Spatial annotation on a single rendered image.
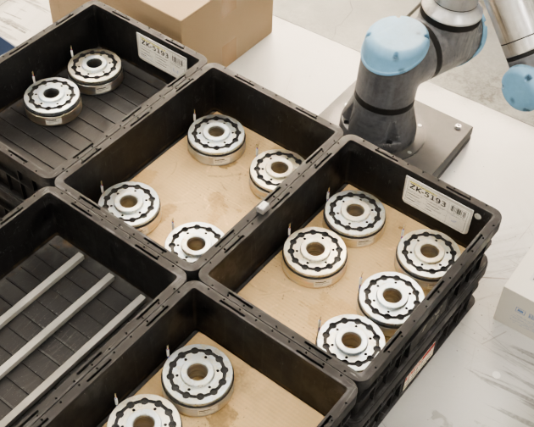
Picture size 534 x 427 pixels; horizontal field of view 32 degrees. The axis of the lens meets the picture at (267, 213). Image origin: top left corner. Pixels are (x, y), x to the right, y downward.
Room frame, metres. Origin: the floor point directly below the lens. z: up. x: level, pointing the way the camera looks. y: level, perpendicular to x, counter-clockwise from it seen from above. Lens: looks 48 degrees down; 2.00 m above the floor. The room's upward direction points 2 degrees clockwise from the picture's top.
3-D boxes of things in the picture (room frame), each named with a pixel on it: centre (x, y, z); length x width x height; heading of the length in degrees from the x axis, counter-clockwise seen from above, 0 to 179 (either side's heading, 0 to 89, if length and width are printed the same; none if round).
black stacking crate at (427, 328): (0.92, -0.13, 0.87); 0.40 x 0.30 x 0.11; 144
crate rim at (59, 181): (1.10, 0.11, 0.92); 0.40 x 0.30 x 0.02; 144
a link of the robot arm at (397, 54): (1.39, -0.23, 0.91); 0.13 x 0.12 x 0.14; 130
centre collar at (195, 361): (0.73, 0.09, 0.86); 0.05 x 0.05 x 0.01
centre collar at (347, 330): (0.79, -0.13, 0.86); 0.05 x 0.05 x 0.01
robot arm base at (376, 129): (1.38, -0.21, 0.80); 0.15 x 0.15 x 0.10
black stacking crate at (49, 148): (1.28, 0.35, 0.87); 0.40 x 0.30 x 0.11; 144
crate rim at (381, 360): (0.92, -0.13, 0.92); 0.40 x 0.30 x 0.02; 144
